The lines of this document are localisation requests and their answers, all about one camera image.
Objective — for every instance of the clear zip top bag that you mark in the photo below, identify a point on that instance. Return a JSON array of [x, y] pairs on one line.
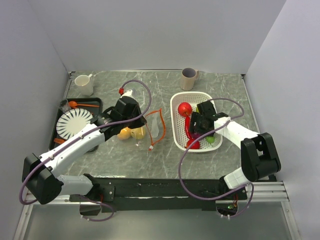
[[155, 131]]

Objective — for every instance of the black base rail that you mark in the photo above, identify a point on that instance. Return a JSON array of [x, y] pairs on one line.
[[148, 194]]

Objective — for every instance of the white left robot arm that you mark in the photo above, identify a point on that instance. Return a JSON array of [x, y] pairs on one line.
[[43, 175]]

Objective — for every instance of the striped white plate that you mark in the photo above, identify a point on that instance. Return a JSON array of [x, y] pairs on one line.
[[73, 121]]

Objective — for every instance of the white mug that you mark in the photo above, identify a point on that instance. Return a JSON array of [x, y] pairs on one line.
[[85, 84]]

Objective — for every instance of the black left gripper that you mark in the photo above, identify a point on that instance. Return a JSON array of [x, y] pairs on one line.
[[140, 123]]

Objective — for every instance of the purple onion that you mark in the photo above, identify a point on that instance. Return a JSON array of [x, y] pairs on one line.
[[195, 135]]

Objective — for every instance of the orange peach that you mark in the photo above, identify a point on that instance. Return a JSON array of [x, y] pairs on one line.
[[124, 134]]

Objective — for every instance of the orange plastic spoon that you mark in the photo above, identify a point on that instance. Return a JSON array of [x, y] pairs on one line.
[[74, 104]]

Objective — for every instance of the clear plastic cup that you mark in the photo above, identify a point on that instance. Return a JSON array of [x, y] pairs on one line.
[[64, 106]]

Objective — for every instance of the dark red wrinkled fruit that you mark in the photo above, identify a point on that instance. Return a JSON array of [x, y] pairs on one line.
[[195, 145]]

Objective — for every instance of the beige mug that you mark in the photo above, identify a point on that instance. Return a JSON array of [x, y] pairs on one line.
[[188, 78]]

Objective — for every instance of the red chili pepper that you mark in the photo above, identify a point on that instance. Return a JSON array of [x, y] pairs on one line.
[[187, 126]]

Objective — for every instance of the green bitter gourd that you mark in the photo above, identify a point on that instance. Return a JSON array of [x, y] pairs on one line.
[[210, 139]]

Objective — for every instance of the orange fork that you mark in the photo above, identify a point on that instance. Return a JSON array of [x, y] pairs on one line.
[[59, 140]]

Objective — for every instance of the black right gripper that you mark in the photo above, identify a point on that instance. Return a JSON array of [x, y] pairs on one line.
[[196, 118]]

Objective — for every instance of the black tray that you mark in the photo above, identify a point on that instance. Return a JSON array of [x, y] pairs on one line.
[[94, 111]]

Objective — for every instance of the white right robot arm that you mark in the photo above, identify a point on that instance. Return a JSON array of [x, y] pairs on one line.
[[258, 154]]

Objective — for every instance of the red apple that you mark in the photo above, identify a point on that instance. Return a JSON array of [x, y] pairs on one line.
[[185, 109]]

